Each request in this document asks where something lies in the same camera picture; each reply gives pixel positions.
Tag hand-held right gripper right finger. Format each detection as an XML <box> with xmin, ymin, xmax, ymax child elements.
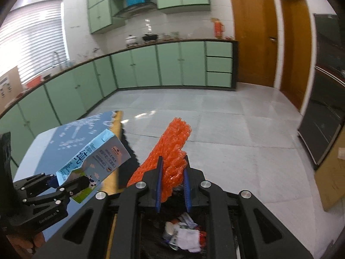
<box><xmin>183</xmin><ymin>156</ymin><xmax>314</xmax><ymax>259</ymax></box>

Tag orange bubble wrap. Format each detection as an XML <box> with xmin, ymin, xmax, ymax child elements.
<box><xmin>126</xmin><ymin>117</ymin><xmax>192</xmax><ymax>203</ymax></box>

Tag black glass cabinet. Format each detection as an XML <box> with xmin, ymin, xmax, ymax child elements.
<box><xmin>297</xmin><ymin>13</ymin><xmax>345</xmax><ymax>167</ymax></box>

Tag cardboard box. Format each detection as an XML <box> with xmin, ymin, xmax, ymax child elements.
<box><xmin>313</xmin><ymin>146</ymin><xmax>345</xmax><ymax>212</ymax></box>

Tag window blinds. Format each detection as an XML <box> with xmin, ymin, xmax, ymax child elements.
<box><xmin>0</xmin><ymin>0</ymin><xmax>68</xmax><ymax>85</ymax></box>

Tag red tray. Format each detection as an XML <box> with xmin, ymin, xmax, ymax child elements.
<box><xmin>26</xmin><ymin>76</ymin><xmax>44</xmax><ymax>87</ymax></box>

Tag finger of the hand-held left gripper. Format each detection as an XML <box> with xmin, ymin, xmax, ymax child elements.
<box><xmin>23</xmin><ymin>176</ymin><xmax>90</xmax><ymax>206</ymax></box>
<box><xmin>13</xmin><ymin>172</ymin><xmax>58</xmax><ymax>196</ymax></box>

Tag black trash bin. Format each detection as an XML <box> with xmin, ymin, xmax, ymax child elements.
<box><xmin>119</xmin><ymin>151</ymin><xmax>243</xmax><ymax>259</ymax></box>

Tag orange fire extinguisher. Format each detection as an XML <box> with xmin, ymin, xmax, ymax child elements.
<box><xmin>211</xmin><ymin>18</ymin><xmax>225</xmax><ymax>39</ymax></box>

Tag wooden door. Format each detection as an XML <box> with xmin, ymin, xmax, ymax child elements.
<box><xmin>279</xmin><ymin>0</ymin><xmax>313</xmax><ymax>111</ymax></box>
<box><xmin>228</xmin><ymin>0</ymin><xmax>278</xmax><ymax>87</ymax></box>

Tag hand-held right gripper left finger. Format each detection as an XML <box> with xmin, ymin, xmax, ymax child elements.
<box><xmin>34</xmin><ymin>155</ymin><xmax>163</xmax><ymax>259</ymax></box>

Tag blue and white milk carton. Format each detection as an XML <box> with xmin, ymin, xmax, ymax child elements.
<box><xmin>55</xmin><ymin>129</ymin><xmax>132</xmax><ymax>204</ymax></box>

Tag green cabinet drawer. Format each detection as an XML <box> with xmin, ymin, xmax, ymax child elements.
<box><xmin>206</xmin><ymin>57</ymin><xmax>233</xmax><ymax>73</ymax></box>
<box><xmin>206</xmin><ymin>72</ymin><xmax>232</xmax><ymax>88</ymax></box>
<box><xmin>206</xmin><ymin>42</ymin><xmax>233</xmax><ymax>58</ymax></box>

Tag brown notice board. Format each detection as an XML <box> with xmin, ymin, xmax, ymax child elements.
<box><xmin>0</xmin><ymin>66</ymin><xmax>24</xmax><ymax>112</ymax></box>

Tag range hood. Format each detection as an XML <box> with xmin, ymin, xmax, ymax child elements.
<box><xmin>111</xmin><ymin>1</ymin><xmax>158</xmax><ymax>19</ymax></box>

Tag white tissue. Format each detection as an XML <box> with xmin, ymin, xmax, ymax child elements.
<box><xmin>175</xmin><ymin>228</ymin><xmax>201</xmax><ymax>252</ymax></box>

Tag silver foil wrapper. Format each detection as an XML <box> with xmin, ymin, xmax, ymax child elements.
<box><xmin>179</xmin><ymin>212</ymin><xmax>199</xmax><ymax>229</ymax></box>

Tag green base cabinets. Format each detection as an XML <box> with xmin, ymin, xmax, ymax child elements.
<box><xmin>0</xmin><ymin>40</ymin><xmax>238</xmax><ymax>152</ymax></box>

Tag white round lid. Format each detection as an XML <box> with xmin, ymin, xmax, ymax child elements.
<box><xmin>164</xmin><ymin>221</ymin><xmax>176</xmax><ymax>236</ymax></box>

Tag person's left hand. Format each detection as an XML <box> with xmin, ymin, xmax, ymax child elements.
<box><xmin>5</xmin><ymin>232</ymin><xmax>45</xmax><ymax>254</ymax></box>

